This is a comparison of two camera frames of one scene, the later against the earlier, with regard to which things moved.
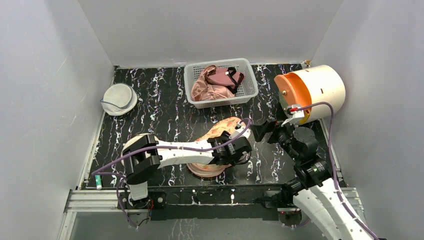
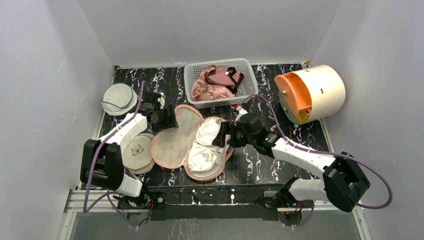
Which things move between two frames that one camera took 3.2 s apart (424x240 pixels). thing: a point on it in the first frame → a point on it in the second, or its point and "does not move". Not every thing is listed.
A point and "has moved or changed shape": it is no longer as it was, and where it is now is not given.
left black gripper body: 225,137 → 160,122
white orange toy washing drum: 310,85 does not move
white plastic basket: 219,83 does not move
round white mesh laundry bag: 119,99 does not move
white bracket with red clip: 294,115 → 242,111
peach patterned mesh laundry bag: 211,168 has moved or changed shape
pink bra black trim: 226,77 does not move
